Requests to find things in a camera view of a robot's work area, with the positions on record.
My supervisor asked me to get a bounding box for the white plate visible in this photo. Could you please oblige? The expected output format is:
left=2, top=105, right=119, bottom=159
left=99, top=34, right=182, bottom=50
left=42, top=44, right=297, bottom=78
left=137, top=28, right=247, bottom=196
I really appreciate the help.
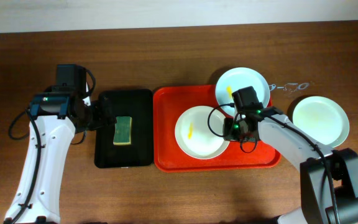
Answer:
left=175, top=106, right=229, bottom=160

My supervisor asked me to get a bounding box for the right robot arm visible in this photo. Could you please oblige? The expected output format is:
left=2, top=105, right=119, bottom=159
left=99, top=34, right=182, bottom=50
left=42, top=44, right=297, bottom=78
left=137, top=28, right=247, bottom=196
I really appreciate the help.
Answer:
left=223, top=86, right=358, bottom=224

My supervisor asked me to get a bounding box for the pale green plate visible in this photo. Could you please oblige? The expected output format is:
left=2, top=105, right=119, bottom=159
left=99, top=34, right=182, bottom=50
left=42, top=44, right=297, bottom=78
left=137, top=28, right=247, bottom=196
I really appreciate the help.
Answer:
left=292, top=96, right=350, bottom=147

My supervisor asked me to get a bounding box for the green yellow sponge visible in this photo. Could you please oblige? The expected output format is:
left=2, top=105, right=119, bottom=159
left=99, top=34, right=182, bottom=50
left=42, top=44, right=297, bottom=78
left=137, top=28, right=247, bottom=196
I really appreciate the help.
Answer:
left=113, top=116, right=132, bottom=146

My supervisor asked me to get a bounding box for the light blue plate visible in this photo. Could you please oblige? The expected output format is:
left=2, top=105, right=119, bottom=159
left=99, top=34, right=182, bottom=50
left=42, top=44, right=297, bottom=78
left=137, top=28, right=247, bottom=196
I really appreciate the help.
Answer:
left=215, top=67, right=270, bottom=108

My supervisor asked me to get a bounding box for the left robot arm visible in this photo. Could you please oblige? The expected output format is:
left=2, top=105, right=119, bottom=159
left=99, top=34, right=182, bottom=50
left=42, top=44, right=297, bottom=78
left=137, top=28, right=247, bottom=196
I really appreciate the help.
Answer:
left=4, top=64, right=116, bottom=223

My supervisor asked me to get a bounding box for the black plastic tray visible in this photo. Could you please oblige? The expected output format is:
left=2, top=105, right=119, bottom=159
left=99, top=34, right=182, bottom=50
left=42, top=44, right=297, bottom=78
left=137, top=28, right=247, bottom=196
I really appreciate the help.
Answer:
left=94, top=89, right=154, bottom=169

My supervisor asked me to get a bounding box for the red plastic tray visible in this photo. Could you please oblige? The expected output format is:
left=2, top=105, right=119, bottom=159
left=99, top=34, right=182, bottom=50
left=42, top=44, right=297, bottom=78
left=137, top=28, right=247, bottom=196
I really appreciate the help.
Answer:
left=153, top=85, right=281, bottom=172

